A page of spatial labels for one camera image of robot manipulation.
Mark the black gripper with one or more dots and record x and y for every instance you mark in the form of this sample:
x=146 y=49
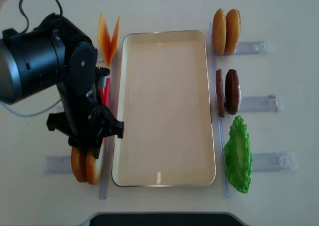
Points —
x=87 y=131

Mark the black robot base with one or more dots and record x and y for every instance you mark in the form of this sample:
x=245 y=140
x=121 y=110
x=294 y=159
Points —
x=164 y=219

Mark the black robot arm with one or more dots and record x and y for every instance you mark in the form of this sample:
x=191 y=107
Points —
x=57 y=53

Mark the tall orange cheese slice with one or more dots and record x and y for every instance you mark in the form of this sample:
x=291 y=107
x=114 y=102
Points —
x=104 y=40

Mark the leaning orange cheese slice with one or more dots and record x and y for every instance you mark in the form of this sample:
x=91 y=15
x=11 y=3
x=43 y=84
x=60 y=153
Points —
x=115 y=40

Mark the thin brown meat patty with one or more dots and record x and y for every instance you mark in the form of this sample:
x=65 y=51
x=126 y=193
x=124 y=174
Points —
x=220 y=93

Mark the thick dark meat patty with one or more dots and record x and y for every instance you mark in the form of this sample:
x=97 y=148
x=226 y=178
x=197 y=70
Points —
x=232 y=95

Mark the green lettuce leaf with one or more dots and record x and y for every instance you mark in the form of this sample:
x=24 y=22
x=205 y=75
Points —
x=238 y=156

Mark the clear lettuce holder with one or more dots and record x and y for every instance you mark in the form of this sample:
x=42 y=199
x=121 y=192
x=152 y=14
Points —
x=274 y=162

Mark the left domed bun slice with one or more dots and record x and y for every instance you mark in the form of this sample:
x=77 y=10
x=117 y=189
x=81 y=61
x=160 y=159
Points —
x=78 y=165

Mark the clear bun holder left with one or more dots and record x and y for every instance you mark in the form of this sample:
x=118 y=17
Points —
x=57 y=165

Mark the clear bun holder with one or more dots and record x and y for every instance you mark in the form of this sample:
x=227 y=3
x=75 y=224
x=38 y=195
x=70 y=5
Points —
x=57 y=165
x=258 y=47

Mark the cream rectangular tray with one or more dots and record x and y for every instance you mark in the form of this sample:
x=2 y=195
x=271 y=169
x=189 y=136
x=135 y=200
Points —
x=164 y=103

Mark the clear patty holder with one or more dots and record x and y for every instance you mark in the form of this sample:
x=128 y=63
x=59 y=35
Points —
x=269 y=103

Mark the clear bun holder right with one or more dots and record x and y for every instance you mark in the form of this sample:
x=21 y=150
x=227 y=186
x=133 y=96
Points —
x=258 y=47

